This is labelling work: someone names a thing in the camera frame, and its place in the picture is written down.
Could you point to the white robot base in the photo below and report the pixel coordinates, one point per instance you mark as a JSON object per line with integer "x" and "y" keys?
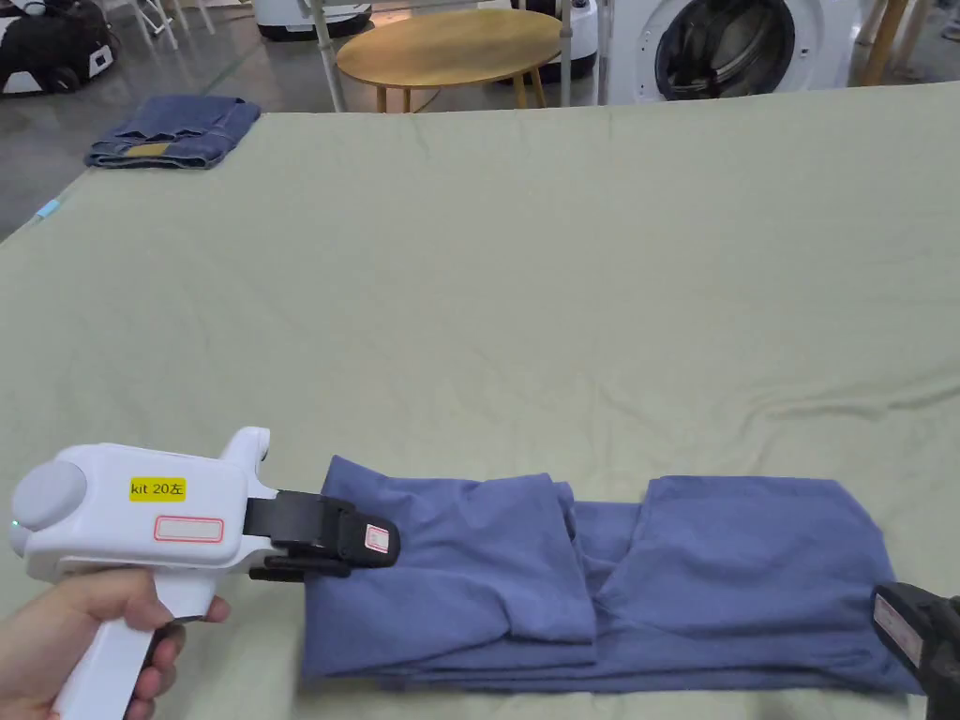
{"x": 300, "y": 19}

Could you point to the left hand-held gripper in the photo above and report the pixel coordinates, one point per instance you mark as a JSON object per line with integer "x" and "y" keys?
{"x": 112, "y": 525}

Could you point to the black and white robot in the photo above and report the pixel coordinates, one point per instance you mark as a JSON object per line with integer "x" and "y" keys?
{"x": 52, "y": 37}

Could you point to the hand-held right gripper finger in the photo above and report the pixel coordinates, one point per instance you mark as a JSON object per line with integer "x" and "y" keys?
{"x": 930, "y": 637}

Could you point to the folded blue jeans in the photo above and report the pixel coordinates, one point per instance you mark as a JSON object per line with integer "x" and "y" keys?
{"x": 180, "y": 127}

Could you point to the pale blue tag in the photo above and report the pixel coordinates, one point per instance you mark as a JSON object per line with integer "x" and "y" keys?
{"x": 49, "y": 208}

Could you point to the blue garment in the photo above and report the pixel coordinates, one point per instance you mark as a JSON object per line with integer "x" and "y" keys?
{"x": 675, "y": 585}

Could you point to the person's left hand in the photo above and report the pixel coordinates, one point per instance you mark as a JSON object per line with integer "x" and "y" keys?
{"x": 45, "y": 645}

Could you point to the bed with pale green sheet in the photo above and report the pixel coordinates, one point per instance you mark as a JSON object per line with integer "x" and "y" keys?
{"x": 480, "y": 300}

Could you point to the white washing machine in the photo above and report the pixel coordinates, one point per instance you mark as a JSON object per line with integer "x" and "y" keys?
{"x": 817, "y": 45}

